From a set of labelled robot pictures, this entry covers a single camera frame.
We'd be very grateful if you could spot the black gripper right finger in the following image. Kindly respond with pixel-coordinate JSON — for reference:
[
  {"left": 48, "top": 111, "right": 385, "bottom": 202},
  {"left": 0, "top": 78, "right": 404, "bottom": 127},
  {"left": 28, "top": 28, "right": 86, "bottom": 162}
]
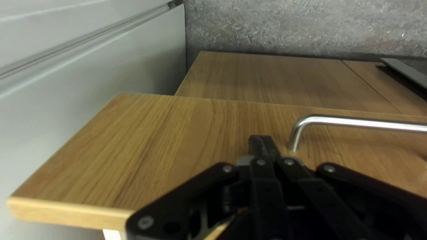
[{"left": 264, "top": 135, "right": 427, "bottom": 240}]

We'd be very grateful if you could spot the black built-in oven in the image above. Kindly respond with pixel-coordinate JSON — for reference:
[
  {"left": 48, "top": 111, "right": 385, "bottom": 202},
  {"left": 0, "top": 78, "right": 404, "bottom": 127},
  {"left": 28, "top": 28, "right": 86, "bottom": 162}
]
[{"left": 375, "top": 55, "right": 427, "bottom": 102}]

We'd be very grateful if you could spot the silver drawer handle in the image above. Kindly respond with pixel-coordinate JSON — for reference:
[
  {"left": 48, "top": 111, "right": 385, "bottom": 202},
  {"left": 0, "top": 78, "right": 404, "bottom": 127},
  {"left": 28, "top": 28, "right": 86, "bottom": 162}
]
[{"left": 285, "top": 114, "right": 427, "bottom": 155}]

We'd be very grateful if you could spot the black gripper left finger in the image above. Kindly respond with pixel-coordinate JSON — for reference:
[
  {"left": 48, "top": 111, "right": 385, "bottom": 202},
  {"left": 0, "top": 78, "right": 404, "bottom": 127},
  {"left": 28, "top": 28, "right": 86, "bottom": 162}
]
[{"left": 124, "top": 135, "right": 268, "bottom": 240}]

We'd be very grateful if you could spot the wooden drawer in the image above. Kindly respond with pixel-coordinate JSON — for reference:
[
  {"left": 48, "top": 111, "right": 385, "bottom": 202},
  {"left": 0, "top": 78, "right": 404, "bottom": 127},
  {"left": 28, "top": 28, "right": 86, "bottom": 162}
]
[{"left": 6, "top": 94, "right": 427, "bottom": 234}]

